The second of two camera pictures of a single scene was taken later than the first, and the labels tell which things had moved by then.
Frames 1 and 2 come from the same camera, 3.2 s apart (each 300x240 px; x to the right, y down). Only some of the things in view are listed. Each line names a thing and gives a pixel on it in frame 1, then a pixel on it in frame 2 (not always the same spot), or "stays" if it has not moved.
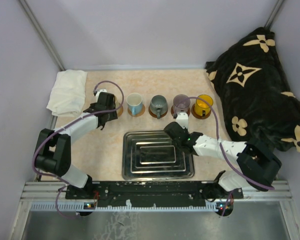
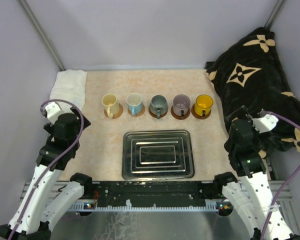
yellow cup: x=201 y=108 stays
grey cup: x=158 y=105 stays
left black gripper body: x=112 y=115 → x=75 y=111
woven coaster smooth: x=139 y=114 stays
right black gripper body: x=178 y=143 → x=242 y=111
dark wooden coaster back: x=155 y=115 stays
